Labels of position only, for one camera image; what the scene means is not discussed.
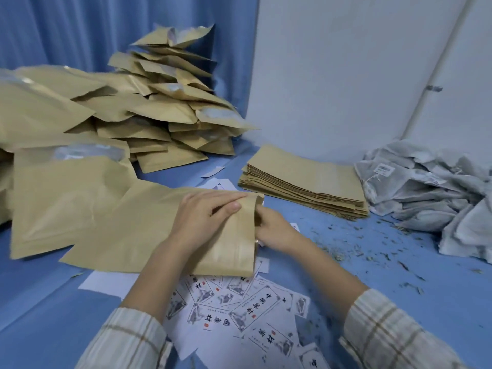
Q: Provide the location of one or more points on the person's right hand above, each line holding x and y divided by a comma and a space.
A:
276, 230

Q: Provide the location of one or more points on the kraft pouch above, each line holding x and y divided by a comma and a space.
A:
134, 226

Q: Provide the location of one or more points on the person's right forearm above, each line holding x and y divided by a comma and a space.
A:
365, 322

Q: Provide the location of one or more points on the pile of kraft pouches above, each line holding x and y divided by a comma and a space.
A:
77, 111

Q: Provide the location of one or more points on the white wall pipe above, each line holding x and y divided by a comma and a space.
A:
442, 65

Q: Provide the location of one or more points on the pile of white tea bags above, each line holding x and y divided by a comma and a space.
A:
423, 195

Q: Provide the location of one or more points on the blue table cover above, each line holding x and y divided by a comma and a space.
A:
423, 303

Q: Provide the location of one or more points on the stack of kraft pouches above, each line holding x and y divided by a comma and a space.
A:
307, 176

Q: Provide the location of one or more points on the white paper labels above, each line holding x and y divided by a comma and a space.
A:
246, 311

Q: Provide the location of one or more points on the grey pipe clamp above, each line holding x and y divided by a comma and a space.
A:
434, 88

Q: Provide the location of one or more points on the person's left hand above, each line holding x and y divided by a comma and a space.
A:
196, 222

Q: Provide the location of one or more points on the blue curtain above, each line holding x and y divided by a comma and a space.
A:
96, 26

